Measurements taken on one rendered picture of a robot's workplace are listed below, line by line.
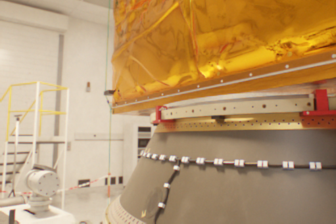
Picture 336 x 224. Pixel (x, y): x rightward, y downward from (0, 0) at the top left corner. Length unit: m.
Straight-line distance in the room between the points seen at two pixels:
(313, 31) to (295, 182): 0.48
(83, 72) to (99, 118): 1.51
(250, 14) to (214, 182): 0.64
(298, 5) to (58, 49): 8.29
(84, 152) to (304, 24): 8.34
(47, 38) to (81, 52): 1.08
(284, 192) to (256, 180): 0.10
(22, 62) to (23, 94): 0.86
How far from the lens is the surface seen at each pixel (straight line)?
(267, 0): 1.12
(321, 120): 1.13
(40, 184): 0.88
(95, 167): 9.13
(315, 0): 1.01
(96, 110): 9.12
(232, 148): 1.11
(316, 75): 1.00
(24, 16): 8.80
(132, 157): 8.70
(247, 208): 1.01
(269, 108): 1.09
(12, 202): 1.13
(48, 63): 8.81
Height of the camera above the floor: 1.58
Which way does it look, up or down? 8 degrees up
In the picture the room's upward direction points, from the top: straight up
